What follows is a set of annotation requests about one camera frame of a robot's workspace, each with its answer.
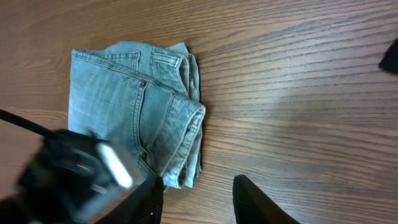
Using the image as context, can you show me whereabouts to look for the light blue denim shorts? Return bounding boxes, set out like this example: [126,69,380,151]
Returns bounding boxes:
[68,41,206,189]

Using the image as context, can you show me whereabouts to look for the black garment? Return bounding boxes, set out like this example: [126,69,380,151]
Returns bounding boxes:
[378,39,398,75]

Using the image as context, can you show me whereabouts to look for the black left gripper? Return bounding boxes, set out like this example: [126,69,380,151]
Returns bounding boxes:
[1,130,143,223]

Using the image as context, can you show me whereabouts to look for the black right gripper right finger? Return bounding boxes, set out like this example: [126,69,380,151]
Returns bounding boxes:
[233,175,299,224]

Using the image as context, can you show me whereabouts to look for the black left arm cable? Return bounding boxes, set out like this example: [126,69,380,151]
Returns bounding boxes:
[0,108,60,139]

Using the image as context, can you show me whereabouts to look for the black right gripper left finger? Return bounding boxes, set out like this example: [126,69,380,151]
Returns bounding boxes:
[95,175,164,224]

